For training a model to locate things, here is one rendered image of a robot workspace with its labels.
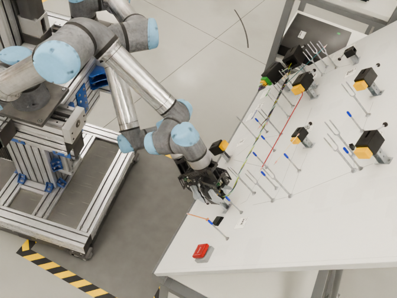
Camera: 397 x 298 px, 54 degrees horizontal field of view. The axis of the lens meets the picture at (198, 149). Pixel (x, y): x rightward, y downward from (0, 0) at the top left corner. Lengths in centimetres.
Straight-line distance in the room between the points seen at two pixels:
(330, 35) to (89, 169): 167
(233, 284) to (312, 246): 67
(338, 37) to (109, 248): 183
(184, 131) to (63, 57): 39
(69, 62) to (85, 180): 153
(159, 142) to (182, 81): 231
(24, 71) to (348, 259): 103
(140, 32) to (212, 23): 274
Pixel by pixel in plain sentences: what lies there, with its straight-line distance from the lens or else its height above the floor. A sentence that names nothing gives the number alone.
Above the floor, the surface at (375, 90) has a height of 152.
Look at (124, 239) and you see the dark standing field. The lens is 259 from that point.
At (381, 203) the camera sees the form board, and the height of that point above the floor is 158.
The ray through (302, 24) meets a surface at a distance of 237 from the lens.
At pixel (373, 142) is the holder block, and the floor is 163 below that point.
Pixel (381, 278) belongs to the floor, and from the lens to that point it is 290.
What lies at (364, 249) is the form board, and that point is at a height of 157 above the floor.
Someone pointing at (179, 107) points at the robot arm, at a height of 141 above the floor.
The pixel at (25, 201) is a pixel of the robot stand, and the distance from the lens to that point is 258.
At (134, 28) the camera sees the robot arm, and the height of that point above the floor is 146.
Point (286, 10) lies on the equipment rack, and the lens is 200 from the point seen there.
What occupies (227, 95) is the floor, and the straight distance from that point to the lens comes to 344.
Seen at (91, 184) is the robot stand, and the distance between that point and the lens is 257.
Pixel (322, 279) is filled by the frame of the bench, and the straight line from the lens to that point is 179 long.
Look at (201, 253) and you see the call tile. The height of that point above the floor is 113.
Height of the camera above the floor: 235
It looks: 51 degrees down
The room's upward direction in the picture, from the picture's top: 10 degrees clockwise
